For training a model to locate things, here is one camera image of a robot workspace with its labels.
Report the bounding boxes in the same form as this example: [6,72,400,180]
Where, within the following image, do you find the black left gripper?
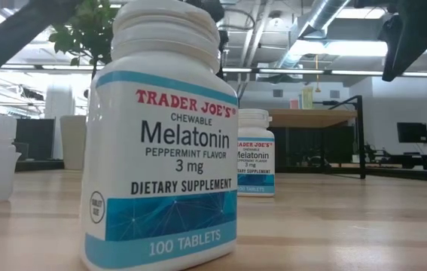
[185,0,230,80]

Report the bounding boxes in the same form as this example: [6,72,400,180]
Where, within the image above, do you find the white melatonin supplement bottle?
[237,108,276,198]
[80,0,239,271]

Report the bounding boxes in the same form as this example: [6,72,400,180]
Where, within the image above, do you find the wooden shelf black metal legs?
[267,95,368,181]

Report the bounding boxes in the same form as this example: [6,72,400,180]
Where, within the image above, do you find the horizontal overhead light bar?
[0,62,427,79]

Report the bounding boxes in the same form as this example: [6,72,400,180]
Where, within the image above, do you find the black computer monitor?
[396,121,427,145]

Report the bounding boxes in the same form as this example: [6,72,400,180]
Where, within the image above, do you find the green leafy plant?
[48,0,120,117]

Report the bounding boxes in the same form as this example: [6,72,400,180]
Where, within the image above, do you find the plain white plant pot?
[59,114,88,171]

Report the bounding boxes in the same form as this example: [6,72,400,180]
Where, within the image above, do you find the black office partition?
[14,117,56,162]

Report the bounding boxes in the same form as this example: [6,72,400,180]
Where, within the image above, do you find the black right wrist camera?
[377,14,403,43]

